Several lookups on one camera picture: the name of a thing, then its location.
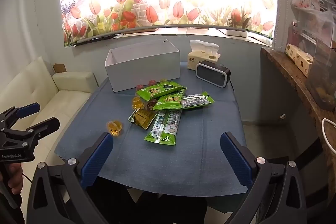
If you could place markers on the orange jelly cup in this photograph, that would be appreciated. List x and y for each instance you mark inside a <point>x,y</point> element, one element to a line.
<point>114,129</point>

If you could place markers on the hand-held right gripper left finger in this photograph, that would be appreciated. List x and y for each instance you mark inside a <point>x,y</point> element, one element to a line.
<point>97,158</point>

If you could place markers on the white cardboard box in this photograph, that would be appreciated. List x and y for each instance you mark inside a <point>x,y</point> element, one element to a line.
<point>141,74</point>

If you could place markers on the brown stone counter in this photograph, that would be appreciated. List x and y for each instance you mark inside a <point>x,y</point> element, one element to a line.
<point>291,74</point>

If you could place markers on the small white plastic object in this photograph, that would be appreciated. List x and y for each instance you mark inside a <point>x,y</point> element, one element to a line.
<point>236,33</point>

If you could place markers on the yellow green snack packet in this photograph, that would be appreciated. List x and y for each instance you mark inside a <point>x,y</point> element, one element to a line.
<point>141,119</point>

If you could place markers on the yellow jelly cup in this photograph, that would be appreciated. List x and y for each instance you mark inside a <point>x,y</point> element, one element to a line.
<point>136,103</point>

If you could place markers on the brown jelly cup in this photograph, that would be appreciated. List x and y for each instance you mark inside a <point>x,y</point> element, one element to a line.
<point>150,106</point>

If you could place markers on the green seaweed picture snack packet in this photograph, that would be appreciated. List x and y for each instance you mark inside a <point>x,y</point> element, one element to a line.
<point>157,90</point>

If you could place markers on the person's left hand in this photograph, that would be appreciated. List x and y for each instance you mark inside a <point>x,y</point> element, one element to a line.
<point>15,176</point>

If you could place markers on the white leather sofa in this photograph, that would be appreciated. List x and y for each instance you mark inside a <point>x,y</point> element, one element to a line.
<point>65,98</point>

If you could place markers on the cream tissue pack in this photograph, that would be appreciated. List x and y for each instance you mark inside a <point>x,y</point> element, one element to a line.
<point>195,60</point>

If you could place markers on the brown cardboard piece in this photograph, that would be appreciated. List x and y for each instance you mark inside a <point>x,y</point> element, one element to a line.
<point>59,68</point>

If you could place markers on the red jelly cup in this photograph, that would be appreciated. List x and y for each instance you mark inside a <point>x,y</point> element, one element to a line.
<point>140,87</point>
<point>152,82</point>

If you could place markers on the clear plastic container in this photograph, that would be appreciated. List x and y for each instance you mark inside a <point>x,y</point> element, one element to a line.
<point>321,77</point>

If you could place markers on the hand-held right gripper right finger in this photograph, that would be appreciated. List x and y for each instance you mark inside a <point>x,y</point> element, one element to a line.
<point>235,158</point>

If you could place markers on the metal window sill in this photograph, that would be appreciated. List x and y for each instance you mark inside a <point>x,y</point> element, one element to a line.
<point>210,32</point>

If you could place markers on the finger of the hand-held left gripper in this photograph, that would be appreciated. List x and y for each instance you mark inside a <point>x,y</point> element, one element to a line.
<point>29,108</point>
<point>44,126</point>

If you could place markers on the pink clear box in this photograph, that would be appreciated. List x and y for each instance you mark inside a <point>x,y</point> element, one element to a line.
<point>299,35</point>

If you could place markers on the cream patterned carton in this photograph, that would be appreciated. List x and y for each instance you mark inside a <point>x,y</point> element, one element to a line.
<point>299,58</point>

